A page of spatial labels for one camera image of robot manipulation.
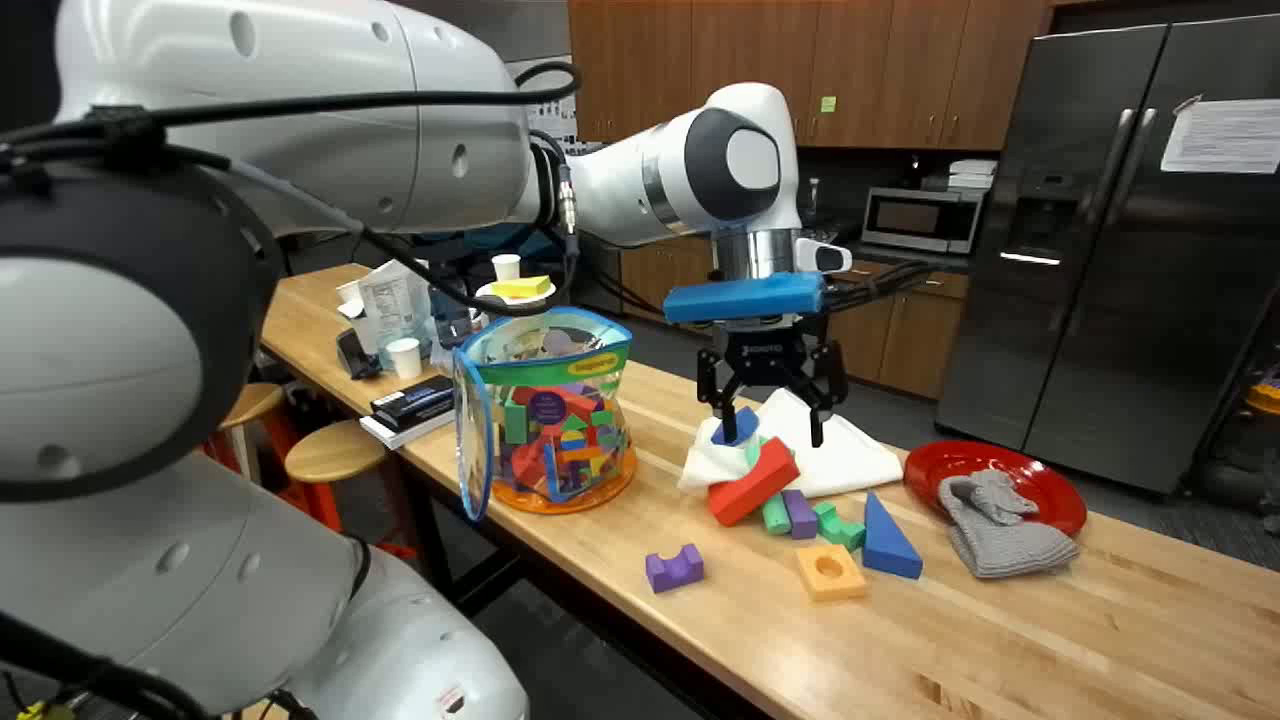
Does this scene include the white paper on refrigerator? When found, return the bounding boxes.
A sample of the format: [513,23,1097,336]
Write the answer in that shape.
[1157,95,1280,178]

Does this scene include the yellow bowl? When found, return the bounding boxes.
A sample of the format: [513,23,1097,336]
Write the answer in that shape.
[471,270,559,314]

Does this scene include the black flat device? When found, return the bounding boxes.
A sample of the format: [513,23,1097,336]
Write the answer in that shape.
[363,373,465,440]

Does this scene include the blue oval foam block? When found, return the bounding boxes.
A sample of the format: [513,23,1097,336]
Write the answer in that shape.
[710,403,762,451]

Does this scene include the silver microwave oven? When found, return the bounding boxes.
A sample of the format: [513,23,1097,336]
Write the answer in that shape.
[855,178,991,260]

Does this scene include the red long foam block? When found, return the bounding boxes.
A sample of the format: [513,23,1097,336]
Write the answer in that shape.
[703,436,802,530]

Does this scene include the small black gadget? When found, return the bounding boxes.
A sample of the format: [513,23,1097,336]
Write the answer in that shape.
[334,326,384,384]

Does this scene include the white paper cup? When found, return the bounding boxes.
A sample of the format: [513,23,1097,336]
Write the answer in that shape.
[384,336,423,384]

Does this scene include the clear jar of toys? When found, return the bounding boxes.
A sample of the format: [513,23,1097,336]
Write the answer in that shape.
[451,299,638,525]

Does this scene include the blue wedge foam block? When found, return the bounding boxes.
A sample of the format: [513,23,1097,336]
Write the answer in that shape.
[859,492,928,583]

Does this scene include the stainless steel refrigerator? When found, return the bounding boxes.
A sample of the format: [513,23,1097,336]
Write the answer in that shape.
[932,12,1280,500]

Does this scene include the white cloth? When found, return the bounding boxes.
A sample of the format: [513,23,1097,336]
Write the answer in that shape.
[676,384,910,504]

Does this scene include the small purple foam block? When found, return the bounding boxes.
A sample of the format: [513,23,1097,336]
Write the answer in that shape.
[781,488,819,543]

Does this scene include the wooden wall cabinets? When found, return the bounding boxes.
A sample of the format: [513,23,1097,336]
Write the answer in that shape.
[569,0,1057,150]

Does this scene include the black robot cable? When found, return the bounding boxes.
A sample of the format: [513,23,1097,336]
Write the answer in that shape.
[0,56,585,314]

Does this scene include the green stepped foam block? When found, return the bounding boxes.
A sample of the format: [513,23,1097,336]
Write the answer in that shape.
[811,500,868,553]

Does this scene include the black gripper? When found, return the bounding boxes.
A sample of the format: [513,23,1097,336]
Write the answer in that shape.
[692,321,853,451]

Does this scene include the orange square block with hole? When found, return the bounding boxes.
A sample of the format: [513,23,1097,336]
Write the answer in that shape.
[792,540,872,603]

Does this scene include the white stacked containers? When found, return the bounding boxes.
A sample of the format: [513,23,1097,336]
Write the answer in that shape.
[946,155,999,191]

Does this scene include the red plate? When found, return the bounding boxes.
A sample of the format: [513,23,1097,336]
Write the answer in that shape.
[901,436,1093,540]

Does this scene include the purple bridge foam block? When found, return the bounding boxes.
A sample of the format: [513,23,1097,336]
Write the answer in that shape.
[638,540,707,594]

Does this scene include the gray folded cloth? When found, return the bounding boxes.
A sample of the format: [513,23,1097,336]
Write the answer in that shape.
[937,466,1080,583]

